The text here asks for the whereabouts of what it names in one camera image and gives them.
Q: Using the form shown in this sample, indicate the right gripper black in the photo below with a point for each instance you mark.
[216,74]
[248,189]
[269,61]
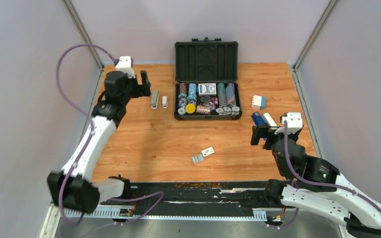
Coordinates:
[255,136]

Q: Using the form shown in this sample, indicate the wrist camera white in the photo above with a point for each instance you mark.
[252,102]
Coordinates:
[125,65]
[292,123]

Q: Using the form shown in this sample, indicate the grey staple strip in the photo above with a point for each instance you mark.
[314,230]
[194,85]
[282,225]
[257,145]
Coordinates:
[198,158]

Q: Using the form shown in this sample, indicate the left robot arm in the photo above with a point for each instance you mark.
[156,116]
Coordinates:
[72,187]

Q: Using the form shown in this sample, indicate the black poker chip case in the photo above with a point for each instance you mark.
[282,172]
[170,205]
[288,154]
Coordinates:
[207,61]

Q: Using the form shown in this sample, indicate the blue playing card deck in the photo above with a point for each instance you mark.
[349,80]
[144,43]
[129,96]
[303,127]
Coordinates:
[207,89]

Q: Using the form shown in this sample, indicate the yellow dealer chip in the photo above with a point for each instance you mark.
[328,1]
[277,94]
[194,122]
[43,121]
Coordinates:
[190,108]

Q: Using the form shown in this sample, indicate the white blue toy block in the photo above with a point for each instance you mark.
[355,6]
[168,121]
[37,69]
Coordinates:
[258,102]

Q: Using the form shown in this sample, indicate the small white stapler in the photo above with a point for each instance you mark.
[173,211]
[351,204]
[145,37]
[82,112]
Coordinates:
[164,102]

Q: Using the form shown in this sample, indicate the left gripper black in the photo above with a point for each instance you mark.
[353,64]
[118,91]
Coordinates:
[146,85]

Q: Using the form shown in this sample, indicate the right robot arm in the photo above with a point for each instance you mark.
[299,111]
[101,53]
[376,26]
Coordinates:
[316,185]

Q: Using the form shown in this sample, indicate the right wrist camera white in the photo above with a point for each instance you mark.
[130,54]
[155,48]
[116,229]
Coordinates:
[292,123]

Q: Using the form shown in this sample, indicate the blue stapler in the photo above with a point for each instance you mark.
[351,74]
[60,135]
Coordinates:
[258,119]

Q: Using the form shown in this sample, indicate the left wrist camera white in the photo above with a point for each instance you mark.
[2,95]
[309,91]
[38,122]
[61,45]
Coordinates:
[125,65]

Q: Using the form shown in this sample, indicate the grey green white stapler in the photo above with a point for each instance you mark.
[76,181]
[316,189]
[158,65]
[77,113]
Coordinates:
[154,99]

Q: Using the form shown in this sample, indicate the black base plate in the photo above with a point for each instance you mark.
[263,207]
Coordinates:
[204,199]

